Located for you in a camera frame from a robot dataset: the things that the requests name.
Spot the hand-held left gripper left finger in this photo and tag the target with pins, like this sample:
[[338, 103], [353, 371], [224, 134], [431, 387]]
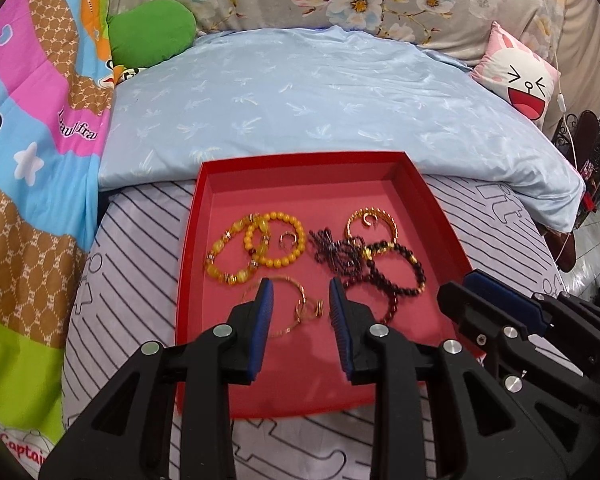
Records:
[[260, 320]]

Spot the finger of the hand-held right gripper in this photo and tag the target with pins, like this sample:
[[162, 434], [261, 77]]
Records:
[[505, 297], [465, 310]]

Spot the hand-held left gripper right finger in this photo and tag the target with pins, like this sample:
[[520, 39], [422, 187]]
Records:
[[340, 327]]

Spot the thin gold bangle with charm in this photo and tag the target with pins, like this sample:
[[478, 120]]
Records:
[[310, 309]]

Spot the gold hoop earring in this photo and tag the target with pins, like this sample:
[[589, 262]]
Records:
[[281, 245]]

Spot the red shallow box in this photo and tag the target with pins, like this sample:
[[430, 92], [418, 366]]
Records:
[[300, 195]]

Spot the dark maroon cloth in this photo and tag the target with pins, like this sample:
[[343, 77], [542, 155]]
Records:
[[562, 247]]

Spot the lilac striped bed sheet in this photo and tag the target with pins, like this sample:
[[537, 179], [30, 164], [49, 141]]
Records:
[[130, 240]]

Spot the pink rabbit cushion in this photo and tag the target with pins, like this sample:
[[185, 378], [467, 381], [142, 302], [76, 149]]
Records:
[[525, 85]]

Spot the light blue quilt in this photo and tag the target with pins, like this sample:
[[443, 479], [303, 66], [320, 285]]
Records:
[[305, 100]]

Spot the colourful cartoon monkey blanket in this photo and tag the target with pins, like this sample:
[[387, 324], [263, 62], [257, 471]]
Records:
[[40, 135]]

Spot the green pillow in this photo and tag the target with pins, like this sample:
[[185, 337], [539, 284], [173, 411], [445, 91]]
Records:
[[150, 30]]

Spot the black metal scrollwork frame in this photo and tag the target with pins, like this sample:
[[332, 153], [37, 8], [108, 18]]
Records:
[[580, 125]]

